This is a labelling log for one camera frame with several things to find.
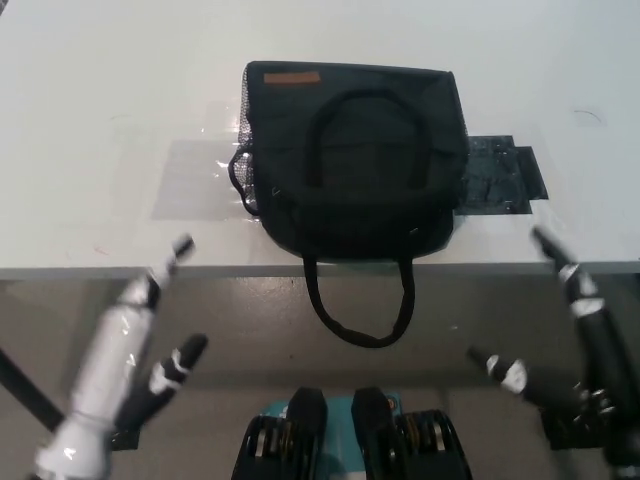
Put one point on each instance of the white and black left hand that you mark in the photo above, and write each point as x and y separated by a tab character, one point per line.
107	345

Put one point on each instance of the black right hand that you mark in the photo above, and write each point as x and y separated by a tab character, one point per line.
600	350

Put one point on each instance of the black soft travel bag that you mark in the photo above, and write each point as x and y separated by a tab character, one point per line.
350	210

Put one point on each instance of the black leg foot plate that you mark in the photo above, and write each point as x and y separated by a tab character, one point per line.
125	437
562	425

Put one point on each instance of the black table leg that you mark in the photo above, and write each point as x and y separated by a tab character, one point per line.
27	385

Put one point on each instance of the clear plastic sheet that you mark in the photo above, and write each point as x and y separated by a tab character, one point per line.
200	180

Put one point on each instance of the black tape patch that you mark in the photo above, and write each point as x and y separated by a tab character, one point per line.
500	175

